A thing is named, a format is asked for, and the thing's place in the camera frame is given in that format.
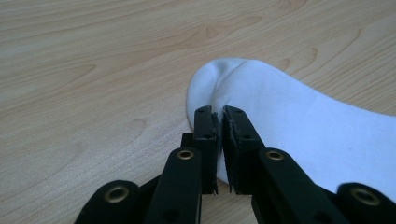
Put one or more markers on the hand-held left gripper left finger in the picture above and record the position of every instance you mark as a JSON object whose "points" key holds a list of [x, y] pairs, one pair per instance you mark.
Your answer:
{"points": [[204, 143]]}

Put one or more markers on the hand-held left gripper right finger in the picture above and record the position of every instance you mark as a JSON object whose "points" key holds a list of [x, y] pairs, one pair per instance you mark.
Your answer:
{"points": [[241, 149]]}

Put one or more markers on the white sock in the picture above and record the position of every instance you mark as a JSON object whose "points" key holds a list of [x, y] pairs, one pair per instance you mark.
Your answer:
{"points": [[295, 124], [205, 84]]}

